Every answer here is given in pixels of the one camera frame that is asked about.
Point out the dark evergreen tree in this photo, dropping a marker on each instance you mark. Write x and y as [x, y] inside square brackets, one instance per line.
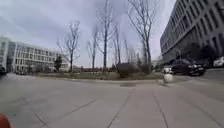
[58, 62]

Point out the vehicle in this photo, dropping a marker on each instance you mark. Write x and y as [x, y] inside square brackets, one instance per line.
[2, 70]

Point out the robot's own part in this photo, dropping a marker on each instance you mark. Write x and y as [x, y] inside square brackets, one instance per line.
[3, 121]

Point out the grey concrete pavement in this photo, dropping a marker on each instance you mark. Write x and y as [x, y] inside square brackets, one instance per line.
[100, 106]

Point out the large grey glass-fronted building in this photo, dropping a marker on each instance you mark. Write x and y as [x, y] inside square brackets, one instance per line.
[196, 26]

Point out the grey stone kerb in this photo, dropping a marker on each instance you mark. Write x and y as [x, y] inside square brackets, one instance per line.
[100, 81]

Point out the white many-windowed building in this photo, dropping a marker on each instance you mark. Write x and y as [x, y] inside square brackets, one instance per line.
[30, 58]

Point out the grey asphalt road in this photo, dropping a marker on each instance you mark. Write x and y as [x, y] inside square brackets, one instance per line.
[213, 75]

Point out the row of bare trees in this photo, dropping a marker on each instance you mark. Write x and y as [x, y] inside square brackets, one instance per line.
[105, 50]

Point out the pale stone ball bollard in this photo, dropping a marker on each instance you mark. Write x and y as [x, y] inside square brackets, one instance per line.
[168, 78]

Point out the dark bush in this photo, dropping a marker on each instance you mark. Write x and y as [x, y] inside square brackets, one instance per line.
[126, 69]

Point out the grass bed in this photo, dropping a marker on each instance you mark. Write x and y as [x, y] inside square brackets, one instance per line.
[83, 76]

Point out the round manhole cover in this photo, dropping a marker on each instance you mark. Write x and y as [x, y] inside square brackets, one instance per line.
[127, 85]

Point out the black car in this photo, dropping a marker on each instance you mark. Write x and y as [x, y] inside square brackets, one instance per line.
[186, 66]

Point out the row of dark trees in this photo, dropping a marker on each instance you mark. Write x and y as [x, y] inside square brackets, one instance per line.
[206, 52]

